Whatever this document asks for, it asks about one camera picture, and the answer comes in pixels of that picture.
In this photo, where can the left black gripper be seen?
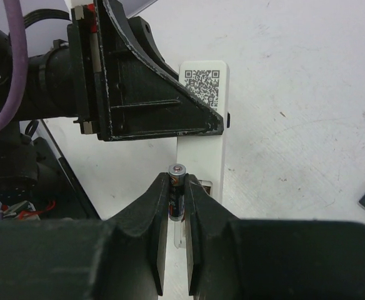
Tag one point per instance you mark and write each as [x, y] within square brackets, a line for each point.
[124, 89]

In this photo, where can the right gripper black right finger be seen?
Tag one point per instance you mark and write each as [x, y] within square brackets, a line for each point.
[233, 258]

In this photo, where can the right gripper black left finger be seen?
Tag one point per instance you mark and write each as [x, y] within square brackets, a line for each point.
[119, 258]

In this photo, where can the white remote control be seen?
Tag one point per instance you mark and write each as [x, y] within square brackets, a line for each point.
[201, 149]

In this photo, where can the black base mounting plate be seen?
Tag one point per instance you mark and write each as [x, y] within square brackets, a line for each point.
[36, 180]

